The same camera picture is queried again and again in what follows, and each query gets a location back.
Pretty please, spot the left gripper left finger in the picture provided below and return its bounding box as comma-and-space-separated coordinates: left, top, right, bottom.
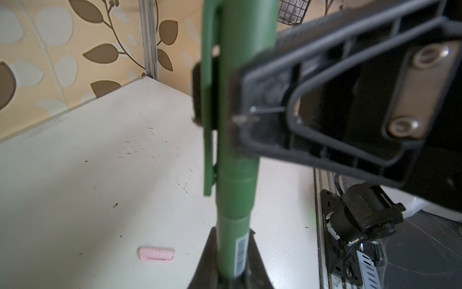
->
188, 227, 218, 289

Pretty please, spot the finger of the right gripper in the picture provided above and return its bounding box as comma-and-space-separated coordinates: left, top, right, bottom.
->
229, 0, 452, 189
191, 53, 221, 131

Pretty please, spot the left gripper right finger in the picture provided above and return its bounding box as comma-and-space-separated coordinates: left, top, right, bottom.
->
243, 230, 274, 289

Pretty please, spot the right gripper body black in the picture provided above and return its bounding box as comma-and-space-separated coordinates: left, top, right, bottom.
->
379, 1, 462, 212

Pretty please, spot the green pen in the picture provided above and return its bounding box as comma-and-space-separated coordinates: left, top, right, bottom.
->
216, 214, 250, 280

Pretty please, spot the green pen cap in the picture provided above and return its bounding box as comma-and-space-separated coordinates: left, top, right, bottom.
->
200, 1, 279, 219

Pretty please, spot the pink pen cap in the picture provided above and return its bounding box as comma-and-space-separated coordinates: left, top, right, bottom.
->
138, 247, 176, 262

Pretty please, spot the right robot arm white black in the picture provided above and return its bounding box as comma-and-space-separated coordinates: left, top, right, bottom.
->
193, 1, 462, 241

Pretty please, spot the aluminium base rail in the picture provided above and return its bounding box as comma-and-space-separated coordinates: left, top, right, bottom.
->
313, 167, 383, 289

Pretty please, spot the black wire basket back wall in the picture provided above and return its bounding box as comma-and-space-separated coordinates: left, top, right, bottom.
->
277, 0, 311, 26

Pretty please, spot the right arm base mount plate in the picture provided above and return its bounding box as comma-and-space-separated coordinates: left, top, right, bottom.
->
320, 190, 363, 287

